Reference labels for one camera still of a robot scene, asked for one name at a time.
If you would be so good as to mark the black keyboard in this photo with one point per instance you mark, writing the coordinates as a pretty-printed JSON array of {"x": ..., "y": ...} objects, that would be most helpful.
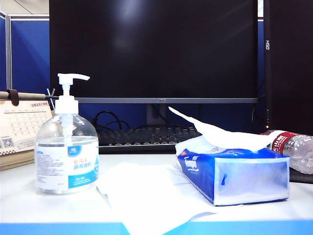
[{"x": 146, "y": 138}]

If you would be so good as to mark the beige desk calendar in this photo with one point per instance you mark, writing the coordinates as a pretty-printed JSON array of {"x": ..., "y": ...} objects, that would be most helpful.
[{"x": 19, "y": 127}]

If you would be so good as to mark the black mouse pad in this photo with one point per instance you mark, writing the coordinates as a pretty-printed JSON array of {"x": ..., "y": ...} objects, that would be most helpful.
[{"x": 302, "y": 177}]

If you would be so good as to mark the black HSO monitor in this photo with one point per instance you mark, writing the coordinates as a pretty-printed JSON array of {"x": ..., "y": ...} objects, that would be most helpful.
[{"x": 291, "y": 73}]

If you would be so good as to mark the blue office partition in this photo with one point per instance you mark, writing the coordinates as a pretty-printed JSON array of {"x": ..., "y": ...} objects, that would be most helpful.
[{"x": 29, "y": 54}]

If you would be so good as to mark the red label water bottle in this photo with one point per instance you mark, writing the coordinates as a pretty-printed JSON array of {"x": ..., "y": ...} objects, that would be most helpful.
[{"x": 298, "y": 151}]

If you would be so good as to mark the flat white tissue sheet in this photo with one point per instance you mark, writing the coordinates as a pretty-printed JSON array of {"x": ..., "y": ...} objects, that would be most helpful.
[{"x": 146, "y": 195}]

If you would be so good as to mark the black AOC monitor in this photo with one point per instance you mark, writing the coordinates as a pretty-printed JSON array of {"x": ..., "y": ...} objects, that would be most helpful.
[{"x": 151, "y": 49}]

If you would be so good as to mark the blue soft tissue pack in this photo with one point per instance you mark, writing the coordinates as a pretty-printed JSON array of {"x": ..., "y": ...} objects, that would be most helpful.
[{"x": 244, "y": 178}]

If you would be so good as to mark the clear hand sanitizer pump bottle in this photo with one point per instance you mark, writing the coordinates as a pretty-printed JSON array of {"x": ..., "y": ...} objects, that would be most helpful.
[{"x": 66, "y": 151}]

